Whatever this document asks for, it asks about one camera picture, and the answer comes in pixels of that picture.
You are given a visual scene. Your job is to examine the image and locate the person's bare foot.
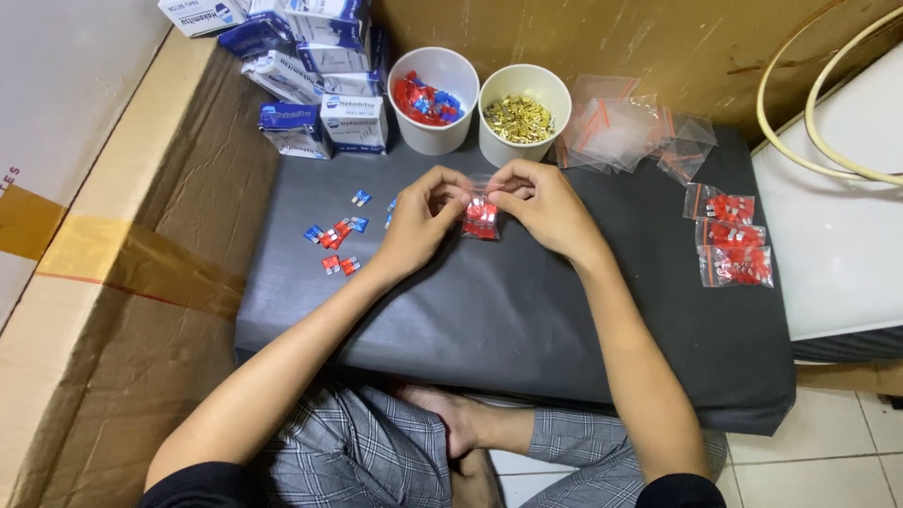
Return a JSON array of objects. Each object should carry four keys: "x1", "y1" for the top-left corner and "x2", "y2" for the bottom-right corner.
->
[{"x1": 397, "y1": 383, "x2": 537, "y2": 461}]

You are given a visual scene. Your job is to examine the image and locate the pile of empty zip bags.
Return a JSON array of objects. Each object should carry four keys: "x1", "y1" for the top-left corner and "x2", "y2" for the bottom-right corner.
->
[{"x1": 553, "y1": 73, "x2": 720, "y2": 187}]

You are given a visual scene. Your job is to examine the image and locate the cream coiled hose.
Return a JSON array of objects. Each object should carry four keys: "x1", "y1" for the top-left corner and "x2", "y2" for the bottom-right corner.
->
[{"x1": 755, "y1": 0, "x2": 903, "y2": 188}]

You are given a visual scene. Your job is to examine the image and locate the clear zip bag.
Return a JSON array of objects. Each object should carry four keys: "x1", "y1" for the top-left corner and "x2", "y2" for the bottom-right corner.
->
[
  {"x1": 682, "y1": 183, "x2": 756, "y2": 226},
  {"x1": 694, "y1": 216, "x2": 769, "y2": 250},
  {"x1": 697, "y1": 244, "x2": 776, "y2": 289},
  {"x1": 460, "y1": 175, "x2": 503, "y2": 241}
]

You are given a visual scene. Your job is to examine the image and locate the grey plaid trousers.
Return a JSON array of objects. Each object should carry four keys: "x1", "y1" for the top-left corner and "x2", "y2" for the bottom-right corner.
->
[{"x1": 260, "y1": 383, "x2": 729, "y2": 508}]

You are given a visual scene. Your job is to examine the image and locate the black padded board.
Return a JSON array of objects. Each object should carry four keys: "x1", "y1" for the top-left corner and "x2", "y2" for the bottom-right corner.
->
[{"x1": 233, "y1": 126, "x2": 797, "y2": 436}]

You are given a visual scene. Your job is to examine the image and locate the person's left hand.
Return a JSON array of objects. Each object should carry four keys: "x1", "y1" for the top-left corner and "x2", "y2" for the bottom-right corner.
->
[{"x1": 372, "y1": 166, "x2": 474, "y2": 281}]

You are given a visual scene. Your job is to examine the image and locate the person's right hand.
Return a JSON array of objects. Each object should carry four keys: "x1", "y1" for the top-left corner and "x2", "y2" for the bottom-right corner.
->
[{"x1": 487, "y1": 159, "x2": 612, "y2": 269}]

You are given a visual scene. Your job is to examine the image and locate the heap of red, blue fuses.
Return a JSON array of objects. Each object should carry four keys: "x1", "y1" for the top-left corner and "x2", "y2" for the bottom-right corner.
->
[{"x1": 392, "y1": 70, "x2": 467, "y2": 128}]

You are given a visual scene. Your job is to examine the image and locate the heap of brass terminals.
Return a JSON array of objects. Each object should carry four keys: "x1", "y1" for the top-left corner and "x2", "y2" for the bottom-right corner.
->
[{"x1": 483, "y1": 93, "x2": 557, "y2": 146}]

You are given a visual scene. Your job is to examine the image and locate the large cardboard carton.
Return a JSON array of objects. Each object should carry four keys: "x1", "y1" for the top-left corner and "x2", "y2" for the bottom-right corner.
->
[{"x1": 0, "y1": 0, "x2": 285, "y2": 508}]

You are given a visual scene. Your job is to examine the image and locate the white cup with fuses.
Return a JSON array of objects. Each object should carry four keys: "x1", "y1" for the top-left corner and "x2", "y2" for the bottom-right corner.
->
[{"x1": 387, "y1": 47, "x2": 481, "y2": 157}]

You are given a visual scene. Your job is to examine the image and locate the stack of white blue boxes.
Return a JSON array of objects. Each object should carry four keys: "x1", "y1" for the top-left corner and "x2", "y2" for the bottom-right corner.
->
[{"x1": 156, "y1": 0, "x2": 391, "y2": 161}]

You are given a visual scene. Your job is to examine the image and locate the white cup with brass terminals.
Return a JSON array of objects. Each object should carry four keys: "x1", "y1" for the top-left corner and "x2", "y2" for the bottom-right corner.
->
[{"x1": 477, "y1": 63, "x2": 573, "y2": 169}]

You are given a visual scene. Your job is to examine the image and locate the black shirt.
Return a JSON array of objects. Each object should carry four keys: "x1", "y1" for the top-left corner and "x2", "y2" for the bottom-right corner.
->
[{"x1": 137, "y1": 460, "x2": 728, "y2": 508}]

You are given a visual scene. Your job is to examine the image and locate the white low table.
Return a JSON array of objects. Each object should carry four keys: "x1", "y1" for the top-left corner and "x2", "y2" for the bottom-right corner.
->
[{"x1": 750, "y1": 41, "x2": 903, "y2": 365}]

